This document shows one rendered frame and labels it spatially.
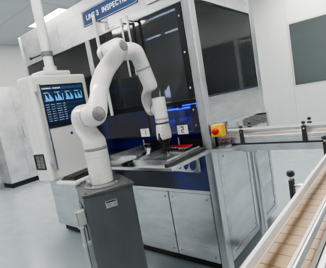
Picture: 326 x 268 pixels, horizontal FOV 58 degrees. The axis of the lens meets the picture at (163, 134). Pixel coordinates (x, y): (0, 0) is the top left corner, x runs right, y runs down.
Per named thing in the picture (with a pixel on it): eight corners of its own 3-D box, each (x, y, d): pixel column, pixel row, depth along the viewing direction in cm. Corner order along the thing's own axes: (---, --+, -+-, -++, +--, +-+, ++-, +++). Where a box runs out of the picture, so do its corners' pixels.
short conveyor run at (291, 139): (219, 151, 190) (215, 127, 188) (229, 146, 202) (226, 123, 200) (341, 149, 146) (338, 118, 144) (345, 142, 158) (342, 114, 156)
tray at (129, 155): (143, 149, 231) (142, 144, 230) (168, 148, 214) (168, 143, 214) (110, 160, 205) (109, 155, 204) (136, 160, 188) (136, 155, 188)
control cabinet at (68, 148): (87, 162, 256) (68, 73, 247) (103, 162, 246) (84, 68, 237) (36, 182, 215) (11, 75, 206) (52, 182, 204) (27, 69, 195)
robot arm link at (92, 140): (91, 152, 143) (80, 103, 140) (74, 151, 156) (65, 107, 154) (111, 146, 150) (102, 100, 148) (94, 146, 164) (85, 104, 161)
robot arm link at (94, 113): (90, 131, 155) (106, 130, 143) (70, 122, 147) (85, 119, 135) (118, 50, 168) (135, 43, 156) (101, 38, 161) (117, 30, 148)
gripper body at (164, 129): (162, 120, 188) (165, 137, 189) (152, 123, 180) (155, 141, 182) (171, 119, 183) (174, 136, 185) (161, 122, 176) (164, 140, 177)
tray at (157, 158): (168, 151, 200) (167, 147, 200) (200, 151, 184) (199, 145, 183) (134, 165, 174) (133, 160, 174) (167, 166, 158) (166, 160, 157)
